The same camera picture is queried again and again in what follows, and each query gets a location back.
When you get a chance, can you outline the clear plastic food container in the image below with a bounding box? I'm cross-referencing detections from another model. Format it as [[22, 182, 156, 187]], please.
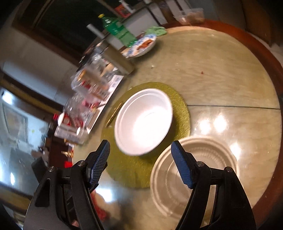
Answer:
[[175, 8, 205, 25]]

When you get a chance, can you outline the green cloth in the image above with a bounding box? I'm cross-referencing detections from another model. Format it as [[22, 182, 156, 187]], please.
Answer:
[[145, 26, 167, 36]]

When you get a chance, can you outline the blue white plate with food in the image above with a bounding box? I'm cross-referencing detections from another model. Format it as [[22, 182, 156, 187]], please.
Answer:
[[122, 34, 157, 58]]

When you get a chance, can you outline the white red liquor bottle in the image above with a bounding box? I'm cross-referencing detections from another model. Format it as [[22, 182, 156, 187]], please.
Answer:
[[55, 112, 83, 133]]

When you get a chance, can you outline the stainless steel thermos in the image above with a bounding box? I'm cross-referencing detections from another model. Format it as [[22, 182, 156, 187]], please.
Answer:
[[94, 40, 135, 75]]

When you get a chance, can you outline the printed paper sheet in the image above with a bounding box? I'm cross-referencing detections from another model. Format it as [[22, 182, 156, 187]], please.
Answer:
[[85, 75, 124, 134]]

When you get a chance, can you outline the white foam bowl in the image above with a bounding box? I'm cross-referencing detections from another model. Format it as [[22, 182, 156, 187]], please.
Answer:
[[114, 88, 173, 156]]

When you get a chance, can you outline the gold pen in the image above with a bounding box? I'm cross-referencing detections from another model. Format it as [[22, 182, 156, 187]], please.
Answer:
[[106, 102, 124, 128]]

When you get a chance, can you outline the clear glass mug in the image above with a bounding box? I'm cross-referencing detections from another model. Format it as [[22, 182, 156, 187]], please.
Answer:
[[63, 93, 101, 126]]

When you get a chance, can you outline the large beige ribbed bowl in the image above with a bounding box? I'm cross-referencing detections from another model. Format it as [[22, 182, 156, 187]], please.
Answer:
[[150, 136, 240, 220]]

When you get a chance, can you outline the clear bag with liquor bottle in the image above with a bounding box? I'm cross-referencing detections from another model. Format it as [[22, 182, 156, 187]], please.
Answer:
[[71, 54, 114, 101]]

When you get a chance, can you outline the red plastic cup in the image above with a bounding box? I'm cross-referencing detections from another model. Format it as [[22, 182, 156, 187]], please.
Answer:
[[64, 161, 73, 168]]

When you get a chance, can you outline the green plastic soda bottle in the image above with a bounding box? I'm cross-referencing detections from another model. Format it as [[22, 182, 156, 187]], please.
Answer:
[[98, 14, 137, 47]]

